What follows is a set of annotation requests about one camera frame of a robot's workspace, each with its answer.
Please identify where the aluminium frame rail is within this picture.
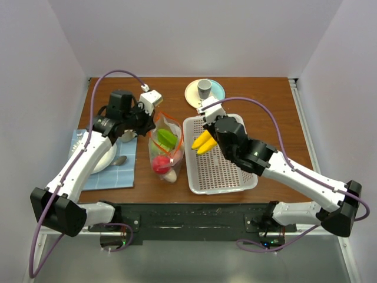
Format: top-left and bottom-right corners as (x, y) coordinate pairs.
(37, 209), (349, 236)

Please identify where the purple fake onion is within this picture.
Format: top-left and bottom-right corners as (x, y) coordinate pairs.
(173, 150), (182, 162)

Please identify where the metal spoon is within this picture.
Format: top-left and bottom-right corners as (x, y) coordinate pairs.
(110, 156), (127, 166)

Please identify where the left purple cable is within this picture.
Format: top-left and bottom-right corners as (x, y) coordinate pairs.
(28, 69), (151, 279)

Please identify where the white bowl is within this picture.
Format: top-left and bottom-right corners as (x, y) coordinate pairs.
(91, 143), (117, 175)

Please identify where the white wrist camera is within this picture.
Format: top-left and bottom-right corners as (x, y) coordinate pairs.
(197, 97), (227, 124)
(139, 90), (163, 116)

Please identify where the pastel ceramic plate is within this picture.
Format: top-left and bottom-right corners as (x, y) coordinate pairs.
(184, 79), (226, 108)

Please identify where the yellow fake banana bunch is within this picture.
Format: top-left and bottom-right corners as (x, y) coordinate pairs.
(191, 130), (217, 155)

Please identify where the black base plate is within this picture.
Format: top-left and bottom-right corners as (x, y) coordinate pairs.
(83, 203), (299, 248)

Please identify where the cream enamel mug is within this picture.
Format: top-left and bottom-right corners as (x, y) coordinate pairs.
(120, 130), (137, 143)

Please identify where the red fake apple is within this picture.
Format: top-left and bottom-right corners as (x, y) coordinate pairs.
(152, 155), (171, 175)

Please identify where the white fake garlic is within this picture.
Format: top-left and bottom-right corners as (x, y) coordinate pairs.
(163, 169), (177, 183)

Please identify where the clear orange zip bag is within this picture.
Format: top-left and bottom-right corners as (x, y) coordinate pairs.
(148, 112), (184, 181)

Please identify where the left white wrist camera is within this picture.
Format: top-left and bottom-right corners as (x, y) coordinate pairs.
(139, 90), (163, 116)

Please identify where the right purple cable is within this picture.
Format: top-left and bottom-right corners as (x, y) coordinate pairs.
(197, 98), (371, 254)

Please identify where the white plastic basket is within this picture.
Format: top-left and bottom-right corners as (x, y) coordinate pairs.
(183, 116), (258, 195)

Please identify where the green fake starfruit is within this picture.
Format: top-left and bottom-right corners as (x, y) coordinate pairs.
(157, 129), (178, 149)

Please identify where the purple cable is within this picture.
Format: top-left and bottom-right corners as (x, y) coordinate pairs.
(197, 98), (371, 254)
(28, 69), (151, 279)

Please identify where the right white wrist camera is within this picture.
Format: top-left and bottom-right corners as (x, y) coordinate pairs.
(197, 97), (227, 124)

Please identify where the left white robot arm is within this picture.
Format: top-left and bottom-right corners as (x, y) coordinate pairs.
(30, 90), (163, 237)

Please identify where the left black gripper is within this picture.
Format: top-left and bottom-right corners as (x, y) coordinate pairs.
(123, 101), (156, 137)

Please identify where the grey ceramic cup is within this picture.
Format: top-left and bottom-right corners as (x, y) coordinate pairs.
(197, 79), (212, 100)

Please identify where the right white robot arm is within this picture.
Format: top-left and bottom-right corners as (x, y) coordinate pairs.
(203, 116), (362, 237)

